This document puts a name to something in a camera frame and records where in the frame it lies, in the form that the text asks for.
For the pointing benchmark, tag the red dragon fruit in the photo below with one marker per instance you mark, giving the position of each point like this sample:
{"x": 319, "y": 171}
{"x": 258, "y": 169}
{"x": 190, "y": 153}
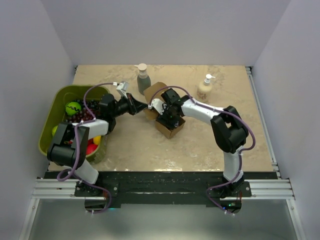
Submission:
{"x": 91, "y": 148}

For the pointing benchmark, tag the green tennis ball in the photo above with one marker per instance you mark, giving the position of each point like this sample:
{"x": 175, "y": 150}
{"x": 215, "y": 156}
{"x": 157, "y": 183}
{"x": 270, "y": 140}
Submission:
{"x": 72, "y": 108}

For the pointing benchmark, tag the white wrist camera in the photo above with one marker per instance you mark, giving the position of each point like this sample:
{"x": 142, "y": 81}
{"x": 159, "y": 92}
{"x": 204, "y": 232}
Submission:
{"x": 158, "y": 105}
{"x": 121, "y": 88}

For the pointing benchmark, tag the yellow lemon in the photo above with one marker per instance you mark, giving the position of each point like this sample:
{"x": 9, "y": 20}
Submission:
{"x": 97, "y": 140}

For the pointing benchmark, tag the olive green plastic bin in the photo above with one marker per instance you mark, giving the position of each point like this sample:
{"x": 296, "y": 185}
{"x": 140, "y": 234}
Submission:
{"x": 57, "y": 115}

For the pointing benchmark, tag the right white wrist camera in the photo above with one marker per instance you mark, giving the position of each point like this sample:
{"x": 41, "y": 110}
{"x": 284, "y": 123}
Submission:
{"x": 158, "y": 105}

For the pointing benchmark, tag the dark purple grape bunch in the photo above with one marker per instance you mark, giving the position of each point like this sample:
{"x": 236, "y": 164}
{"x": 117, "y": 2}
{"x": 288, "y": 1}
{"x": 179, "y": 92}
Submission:
{"x": 84, "y": 114}

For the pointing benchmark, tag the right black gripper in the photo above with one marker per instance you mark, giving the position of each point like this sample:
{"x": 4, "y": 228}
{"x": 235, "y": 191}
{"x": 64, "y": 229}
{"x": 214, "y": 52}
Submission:
{"x": 163, "y": 119}

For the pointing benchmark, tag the cream lotion pump bottle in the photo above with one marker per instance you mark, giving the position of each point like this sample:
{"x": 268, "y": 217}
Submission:
{"x": 204, "y": 88}

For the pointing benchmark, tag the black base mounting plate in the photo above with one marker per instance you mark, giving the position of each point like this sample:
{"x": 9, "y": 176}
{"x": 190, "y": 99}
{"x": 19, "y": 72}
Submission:
{"x": 117, "y": 188}

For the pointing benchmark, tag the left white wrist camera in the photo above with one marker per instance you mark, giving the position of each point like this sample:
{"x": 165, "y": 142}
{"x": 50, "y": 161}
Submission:
{"x": 121, "y": 88}

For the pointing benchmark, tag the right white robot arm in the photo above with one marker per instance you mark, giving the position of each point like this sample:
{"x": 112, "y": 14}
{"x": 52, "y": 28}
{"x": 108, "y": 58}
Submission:
{"x": 229, "y": 130}

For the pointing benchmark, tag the brown cardboard express box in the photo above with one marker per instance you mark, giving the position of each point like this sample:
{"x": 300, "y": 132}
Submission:
{"x": 155, "y": 91}

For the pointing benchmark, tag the green pear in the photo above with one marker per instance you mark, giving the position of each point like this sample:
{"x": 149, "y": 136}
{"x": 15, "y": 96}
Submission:
{"x": 54, "y": 129}

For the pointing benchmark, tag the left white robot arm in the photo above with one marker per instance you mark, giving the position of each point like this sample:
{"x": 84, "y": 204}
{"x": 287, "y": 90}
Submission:
{"x": 69, "y": 144}

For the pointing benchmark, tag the grey pump bottle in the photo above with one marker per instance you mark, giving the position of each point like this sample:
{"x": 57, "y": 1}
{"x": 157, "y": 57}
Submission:
{"x": 143, "y": 79}

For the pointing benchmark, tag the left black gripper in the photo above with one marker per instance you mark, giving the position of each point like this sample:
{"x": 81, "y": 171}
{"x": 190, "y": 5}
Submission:
{"x": 134, "y": 106}

